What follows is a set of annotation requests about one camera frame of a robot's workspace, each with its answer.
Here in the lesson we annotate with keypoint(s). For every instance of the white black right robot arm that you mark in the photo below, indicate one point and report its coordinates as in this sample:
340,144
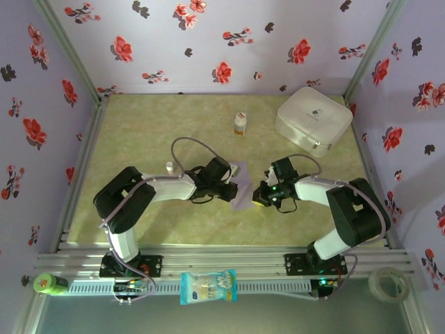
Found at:
313,189

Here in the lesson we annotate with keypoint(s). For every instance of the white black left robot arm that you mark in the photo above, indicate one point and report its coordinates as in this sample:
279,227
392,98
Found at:
167,188

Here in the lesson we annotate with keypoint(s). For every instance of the white pill bottle orange label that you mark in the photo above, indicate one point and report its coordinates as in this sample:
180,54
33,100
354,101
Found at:
240,121

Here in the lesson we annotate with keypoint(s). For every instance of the white zip case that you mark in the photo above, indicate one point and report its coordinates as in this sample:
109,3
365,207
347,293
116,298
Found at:
313,111

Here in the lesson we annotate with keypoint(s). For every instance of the blue snack packet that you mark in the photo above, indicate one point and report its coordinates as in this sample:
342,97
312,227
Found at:
208,287

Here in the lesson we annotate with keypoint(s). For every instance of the clear tape roll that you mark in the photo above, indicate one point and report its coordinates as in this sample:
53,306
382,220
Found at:
373,278

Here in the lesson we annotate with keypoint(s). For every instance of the green can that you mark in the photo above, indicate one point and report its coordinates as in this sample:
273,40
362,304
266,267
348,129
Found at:
48,283

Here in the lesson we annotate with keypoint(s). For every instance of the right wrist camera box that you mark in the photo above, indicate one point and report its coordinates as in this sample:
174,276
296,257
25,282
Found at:
271,175

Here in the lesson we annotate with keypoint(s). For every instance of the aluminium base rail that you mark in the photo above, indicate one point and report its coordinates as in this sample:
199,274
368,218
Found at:
222,259

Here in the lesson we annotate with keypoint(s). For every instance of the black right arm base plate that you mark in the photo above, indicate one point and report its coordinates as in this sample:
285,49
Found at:
293,264

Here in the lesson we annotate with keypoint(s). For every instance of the aluminium side rail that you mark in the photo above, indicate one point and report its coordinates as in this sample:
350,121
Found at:
89,139
370,174

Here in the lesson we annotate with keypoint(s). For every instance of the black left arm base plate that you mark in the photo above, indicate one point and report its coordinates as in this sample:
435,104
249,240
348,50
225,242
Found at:
153,264

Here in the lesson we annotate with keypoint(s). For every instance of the aluminium frame post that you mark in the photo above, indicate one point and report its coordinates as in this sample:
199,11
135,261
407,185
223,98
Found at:
66,45
374,45

